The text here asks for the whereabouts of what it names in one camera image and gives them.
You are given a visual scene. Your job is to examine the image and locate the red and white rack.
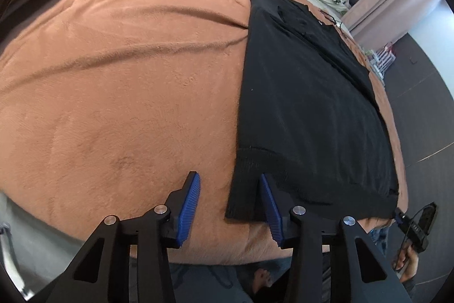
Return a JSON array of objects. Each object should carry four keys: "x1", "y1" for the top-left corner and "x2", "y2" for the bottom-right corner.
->
[{"x1": 369, "y1": 43, "x2": 395, "y2": 76}]

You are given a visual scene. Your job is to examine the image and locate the black long-sleeve shirt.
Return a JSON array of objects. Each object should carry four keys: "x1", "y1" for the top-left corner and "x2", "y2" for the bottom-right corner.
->
[{"x1": 225, "y1": 0, "x2": 400, "y2": 221}]

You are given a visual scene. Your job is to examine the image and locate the orange-brown plush blanket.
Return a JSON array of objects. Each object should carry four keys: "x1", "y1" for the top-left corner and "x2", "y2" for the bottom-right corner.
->
[{"x1": 0, "y1": 0, "x2": 407, "y2": 266}]

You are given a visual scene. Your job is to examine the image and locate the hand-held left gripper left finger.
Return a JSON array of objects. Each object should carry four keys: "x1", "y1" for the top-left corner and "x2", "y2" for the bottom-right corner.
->
[{"x1": 43, "y1": 171, "x2": 202, "y2": 303}]

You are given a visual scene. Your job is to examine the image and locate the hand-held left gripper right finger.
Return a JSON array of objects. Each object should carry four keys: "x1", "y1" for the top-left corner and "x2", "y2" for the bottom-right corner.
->
[{"x1": 258, "y1": 173, "x2": 414, "y2": 303}]

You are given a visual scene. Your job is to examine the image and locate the black cord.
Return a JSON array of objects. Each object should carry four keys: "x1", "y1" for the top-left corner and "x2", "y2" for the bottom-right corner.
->
[{"x1": 317, "y1": 8, "x2": 355, "y2": 37}]

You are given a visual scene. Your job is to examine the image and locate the person's right hand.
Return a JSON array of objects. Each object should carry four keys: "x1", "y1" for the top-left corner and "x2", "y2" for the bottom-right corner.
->
[{"x1": 392, "y1": 245, "x2": 421, "y2": 284}]

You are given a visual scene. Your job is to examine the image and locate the grey printed pants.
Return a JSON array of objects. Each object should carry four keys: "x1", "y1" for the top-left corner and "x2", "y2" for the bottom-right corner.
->
[{"x1": 167, "y1": 253, "x2": 295, "y2": 303}]

